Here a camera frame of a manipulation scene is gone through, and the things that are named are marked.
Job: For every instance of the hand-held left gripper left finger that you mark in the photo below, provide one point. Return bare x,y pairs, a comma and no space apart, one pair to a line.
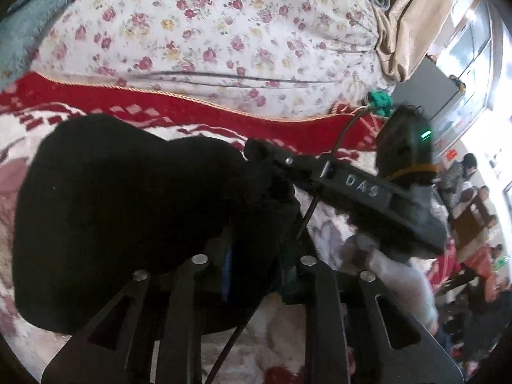
186,308

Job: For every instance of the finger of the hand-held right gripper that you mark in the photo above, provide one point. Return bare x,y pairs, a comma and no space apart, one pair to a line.
280,160

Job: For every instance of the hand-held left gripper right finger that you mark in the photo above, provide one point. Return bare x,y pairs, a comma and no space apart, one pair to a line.
324,312

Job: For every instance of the black pants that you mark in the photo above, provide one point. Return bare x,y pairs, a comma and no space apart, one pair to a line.
140,216

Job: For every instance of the green cloth item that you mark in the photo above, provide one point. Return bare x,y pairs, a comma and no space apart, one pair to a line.
379,102

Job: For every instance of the red and white plush blanket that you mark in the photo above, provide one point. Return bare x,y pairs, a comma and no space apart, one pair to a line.
180,106

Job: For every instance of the floral quilt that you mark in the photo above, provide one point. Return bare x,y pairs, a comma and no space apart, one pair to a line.
224,28

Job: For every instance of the glass window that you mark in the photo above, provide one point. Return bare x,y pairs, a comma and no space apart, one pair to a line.
468,60

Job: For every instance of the beige cloth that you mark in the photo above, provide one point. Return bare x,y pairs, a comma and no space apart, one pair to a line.
416,16

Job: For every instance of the teal fleece garment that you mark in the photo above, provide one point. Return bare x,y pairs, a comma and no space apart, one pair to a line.
28,20

